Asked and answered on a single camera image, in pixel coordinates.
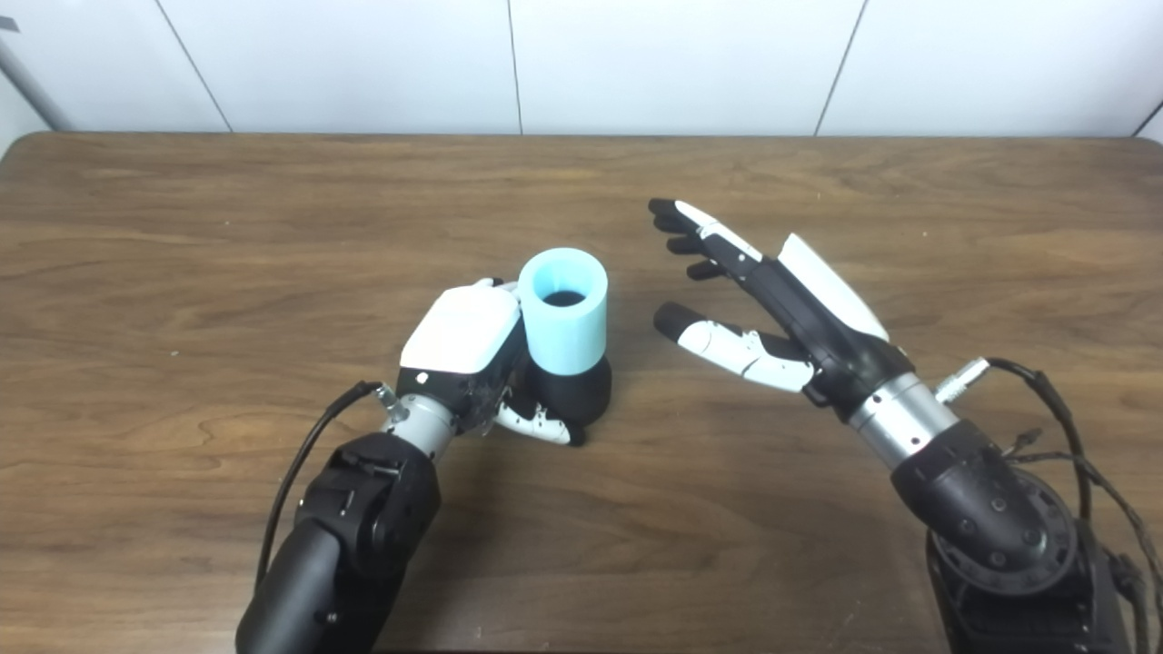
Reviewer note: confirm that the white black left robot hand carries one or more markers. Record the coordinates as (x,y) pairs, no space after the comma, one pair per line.
(459,331)

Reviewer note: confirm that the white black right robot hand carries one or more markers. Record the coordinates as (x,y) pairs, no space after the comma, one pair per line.
(818,318)

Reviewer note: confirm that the black flared nozzle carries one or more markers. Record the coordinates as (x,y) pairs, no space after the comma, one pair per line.
(577,395)

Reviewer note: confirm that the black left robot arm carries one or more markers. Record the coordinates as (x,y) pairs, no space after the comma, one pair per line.
(354,509)

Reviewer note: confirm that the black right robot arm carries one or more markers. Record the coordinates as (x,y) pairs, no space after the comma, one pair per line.
(981,509)

